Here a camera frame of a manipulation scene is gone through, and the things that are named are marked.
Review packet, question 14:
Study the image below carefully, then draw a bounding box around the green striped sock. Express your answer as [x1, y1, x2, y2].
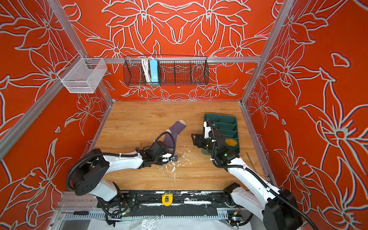
[225, 138, 238, 147]

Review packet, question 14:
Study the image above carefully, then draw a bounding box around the purple sock beige toe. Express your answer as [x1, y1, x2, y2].
[163, 120, 187, 152]

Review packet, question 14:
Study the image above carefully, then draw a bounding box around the green plastic divider tray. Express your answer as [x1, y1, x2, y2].
[204, 113, 241, 154]

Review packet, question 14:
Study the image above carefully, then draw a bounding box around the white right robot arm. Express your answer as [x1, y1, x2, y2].
[191, 126, 317, 230]

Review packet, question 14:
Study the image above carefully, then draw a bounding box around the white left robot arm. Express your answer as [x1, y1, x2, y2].
[66, 141, 178, 202]

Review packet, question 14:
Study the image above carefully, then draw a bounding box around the metal hex key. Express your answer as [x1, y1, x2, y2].
[246, 152, 257, 173]

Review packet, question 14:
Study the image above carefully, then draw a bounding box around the light blue box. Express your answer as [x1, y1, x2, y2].
[149, 59, 159, 85]

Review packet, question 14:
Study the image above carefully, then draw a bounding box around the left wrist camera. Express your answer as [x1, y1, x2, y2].
[162, 154, 178, 163]

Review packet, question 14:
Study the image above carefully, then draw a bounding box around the black wire wall basket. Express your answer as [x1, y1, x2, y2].
[123, 55, 209, 86]

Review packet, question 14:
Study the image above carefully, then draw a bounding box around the white cable bundle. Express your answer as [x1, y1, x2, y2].
[141, 57, 152, 84]

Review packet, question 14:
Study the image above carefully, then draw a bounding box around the clear plastic wall bin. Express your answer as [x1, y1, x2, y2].
[58, 58, 107, 94]

